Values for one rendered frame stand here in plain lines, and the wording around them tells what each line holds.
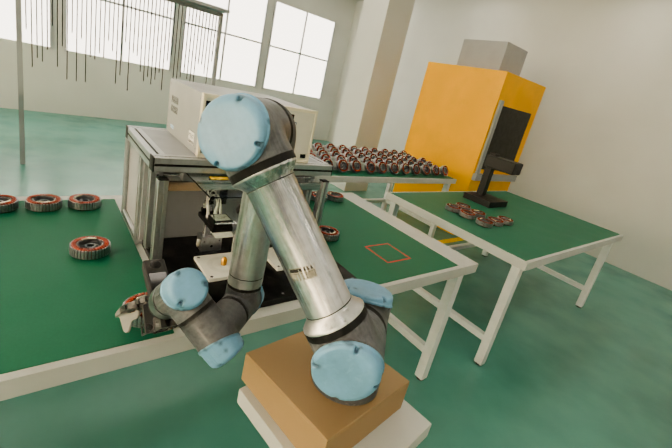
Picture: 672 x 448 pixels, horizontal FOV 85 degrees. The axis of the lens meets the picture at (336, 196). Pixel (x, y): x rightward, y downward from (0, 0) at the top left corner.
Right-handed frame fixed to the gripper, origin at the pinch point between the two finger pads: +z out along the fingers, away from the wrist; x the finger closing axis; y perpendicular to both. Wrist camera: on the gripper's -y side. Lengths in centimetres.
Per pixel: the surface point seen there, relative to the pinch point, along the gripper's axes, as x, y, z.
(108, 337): -8.2, 4.9, 3.9
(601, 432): 210, 111, 5
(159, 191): 8.3, -33.9, 6.7
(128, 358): -4.8, 10.8, 1.7
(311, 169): 64, -40, 2
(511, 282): 188, 25, 9
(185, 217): 22.2, -33.1, 30.2
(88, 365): -12.7, 10.0, 1.0
